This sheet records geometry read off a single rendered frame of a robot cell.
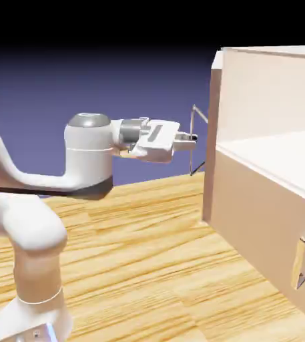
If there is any wide beige cabinet door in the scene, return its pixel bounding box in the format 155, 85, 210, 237
210, 147, 305, 325

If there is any tall beige cabinet door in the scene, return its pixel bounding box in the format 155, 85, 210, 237
202, 49, 224, 227

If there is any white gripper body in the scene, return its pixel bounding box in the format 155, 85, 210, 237
128, 120, 182, 164

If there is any thin metal wire handle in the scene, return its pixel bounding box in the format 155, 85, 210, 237
188, 104, 210, 177

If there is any beige cabinet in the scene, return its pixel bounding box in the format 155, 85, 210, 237
202, 45, 305, 325

